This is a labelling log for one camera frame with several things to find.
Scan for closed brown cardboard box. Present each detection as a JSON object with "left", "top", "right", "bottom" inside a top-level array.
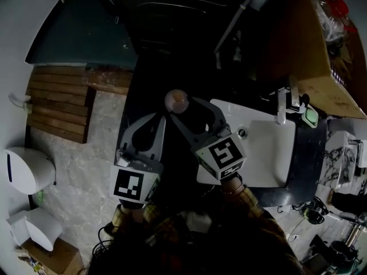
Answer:
[{"left": 18, "top": 237, "right": 84, "bottom": 275}]

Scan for green soap dish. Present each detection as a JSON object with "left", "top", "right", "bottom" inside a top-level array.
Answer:
[{"left": 300, "top": 106, "right": 319, "bottom": 129}]

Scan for person's right forearm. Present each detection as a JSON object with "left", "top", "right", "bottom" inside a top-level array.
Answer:
[{"left": 218, "top": 175, "right": 259, "bottom": 212}]

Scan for dark metal appliance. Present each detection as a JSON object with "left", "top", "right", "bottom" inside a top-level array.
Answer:
[{"left": 105, "top": 0, "right": 259, "bottom": 52}]

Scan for person's left forearm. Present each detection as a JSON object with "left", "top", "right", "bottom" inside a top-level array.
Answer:
[{"left": 111, "top": 202, "right": 162, "bottom": 232}]

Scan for white trash bin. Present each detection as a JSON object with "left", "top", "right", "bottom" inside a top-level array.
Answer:
[{"left": 2, "top": 146, "right": 57, "bottom": 195}]

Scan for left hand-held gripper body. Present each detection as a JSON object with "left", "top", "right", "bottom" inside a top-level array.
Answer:
[{"left": 110, "top": 148, "right": 165, "bottom": 205}]

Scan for white wall valve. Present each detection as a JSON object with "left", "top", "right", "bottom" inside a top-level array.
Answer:
[{"left": 8, "top": 92, "right": 33, "bottom": 115}]

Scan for dark green platform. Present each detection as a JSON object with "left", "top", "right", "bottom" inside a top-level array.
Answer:
[{"left": 25, "top": 0, "right": 139, "bottom": 69}]

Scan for wooden slat step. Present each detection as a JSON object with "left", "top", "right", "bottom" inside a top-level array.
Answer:
[{"left": 25, "top": 65, "right": 134, "bottom": 144}]

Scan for white sink basin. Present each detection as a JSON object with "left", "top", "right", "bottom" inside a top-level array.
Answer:
[{"left": 197, "top": 98, "right": 297, "bottom": 189}]

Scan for large open cardboard box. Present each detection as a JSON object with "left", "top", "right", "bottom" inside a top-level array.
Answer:
[{"left": 254, "top": 0, "right": 367, "bottom": 120}]

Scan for small pink soap bottle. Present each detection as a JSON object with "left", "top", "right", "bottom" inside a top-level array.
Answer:
[{"left": 164, "top": 89, "right": 190, "bottom": 115}]

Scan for black headset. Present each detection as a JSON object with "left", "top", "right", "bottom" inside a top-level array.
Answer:
[{"left": 300, "top": 201, "right": 330, "bottom": 225}]

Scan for thin bracelet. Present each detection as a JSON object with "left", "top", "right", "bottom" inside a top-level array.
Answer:
[{"left": 221, "top": 182, "right": 244, "bottom": 195}]

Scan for chrome faucet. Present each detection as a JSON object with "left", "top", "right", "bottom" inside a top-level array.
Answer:
[{"left": 274, "top": 74, "right": 302, "bottom": 125}]

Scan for black marble vanity table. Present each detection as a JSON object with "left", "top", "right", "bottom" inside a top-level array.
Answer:
[{"left": 116, "top": 58, "right": 328, "bottom": 209}]

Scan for marble pattern cabinet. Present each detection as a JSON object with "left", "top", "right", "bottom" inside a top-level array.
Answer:
[{"left": 319, "top": 118, "right": 367, "bottom": 189}]

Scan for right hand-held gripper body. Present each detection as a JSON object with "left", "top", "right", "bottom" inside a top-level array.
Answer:
[{"left": 190, "top": 125, "right": 248, "bottom": 186}]

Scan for black cable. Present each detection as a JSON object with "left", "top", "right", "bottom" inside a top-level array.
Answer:
[{"left": 91, "top": 224, "right": 116, "bottom": 258}]

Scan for white toilet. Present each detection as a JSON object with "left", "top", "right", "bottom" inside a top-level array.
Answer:
[{"left": 6, "top": 207, "right": 64, "bottom": 252}]

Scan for grey pipe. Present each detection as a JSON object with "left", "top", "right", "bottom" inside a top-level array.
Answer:
[{"left": 213, "top": 0, "right": 259, "bottom": 69}]

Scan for yellow plaid shirt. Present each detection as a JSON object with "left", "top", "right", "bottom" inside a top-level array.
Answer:
[{"left": 110, "top": 186, "right": 304, "bottom": 275}]

